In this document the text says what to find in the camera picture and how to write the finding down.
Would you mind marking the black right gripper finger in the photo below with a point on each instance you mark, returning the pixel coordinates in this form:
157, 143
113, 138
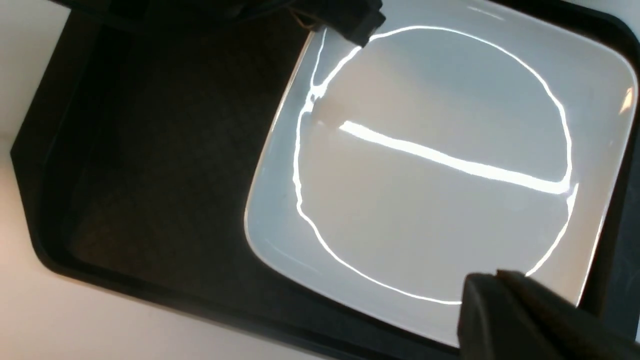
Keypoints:
510, 316

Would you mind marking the large white square plate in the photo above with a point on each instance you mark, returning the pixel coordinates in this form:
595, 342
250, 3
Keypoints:
464, 137

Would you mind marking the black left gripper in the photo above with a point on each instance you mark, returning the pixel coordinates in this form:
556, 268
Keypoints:
354, 20

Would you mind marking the black serving tray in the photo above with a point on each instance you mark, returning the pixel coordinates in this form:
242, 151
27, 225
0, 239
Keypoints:
137, 156

